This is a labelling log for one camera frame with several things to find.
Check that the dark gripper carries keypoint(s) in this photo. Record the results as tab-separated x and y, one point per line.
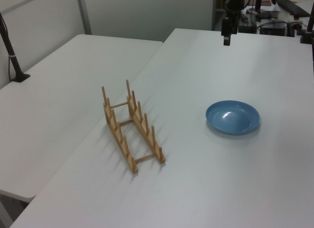
233	5

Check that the blue plastic plate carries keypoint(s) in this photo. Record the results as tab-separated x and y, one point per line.
232	117

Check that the wooden plate rack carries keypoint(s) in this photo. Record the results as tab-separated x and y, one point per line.
133	129

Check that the thin dark background pole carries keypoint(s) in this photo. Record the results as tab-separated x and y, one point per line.
257	2

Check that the black electronic device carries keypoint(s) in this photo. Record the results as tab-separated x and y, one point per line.
273	28

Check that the black keyboard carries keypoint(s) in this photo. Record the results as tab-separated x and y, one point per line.
292	6

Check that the black camera pole with clamp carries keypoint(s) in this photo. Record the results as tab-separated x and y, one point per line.
307	29

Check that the black camera pole with base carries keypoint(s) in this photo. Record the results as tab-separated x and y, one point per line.
11	53

